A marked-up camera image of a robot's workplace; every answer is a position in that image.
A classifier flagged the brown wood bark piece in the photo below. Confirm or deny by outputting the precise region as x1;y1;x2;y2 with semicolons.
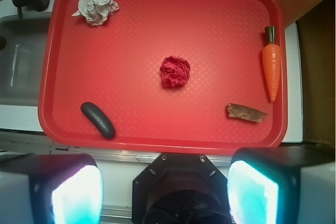
227;103;268;123

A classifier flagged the orange plastic carrot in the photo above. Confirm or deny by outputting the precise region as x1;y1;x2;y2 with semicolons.
262;26;282;102

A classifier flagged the crumpled red cloth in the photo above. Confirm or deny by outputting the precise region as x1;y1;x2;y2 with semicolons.
160;56;191;88

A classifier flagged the grey sink basin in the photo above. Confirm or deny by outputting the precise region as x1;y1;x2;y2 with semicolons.
1;13;51;106

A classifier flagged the dark green plastic pickle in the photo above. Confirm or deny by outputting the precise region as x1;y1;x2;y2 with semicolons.
80;102;116;140

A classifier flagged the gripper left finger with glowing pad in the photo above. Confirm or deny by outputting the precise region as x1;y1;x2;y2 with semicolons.
1;154;103;223

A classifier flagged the red plastic tray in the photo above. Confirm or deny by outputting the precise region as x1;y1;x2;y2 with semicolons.
38;0;288;155

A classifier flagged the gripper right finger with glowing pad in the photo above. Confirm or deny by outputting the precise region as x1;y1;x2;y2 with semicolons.
227;147;335;223

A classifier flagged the crumpled white paper ball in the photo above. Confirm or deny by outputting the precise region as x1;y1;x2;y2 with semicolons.
71;0;120;26

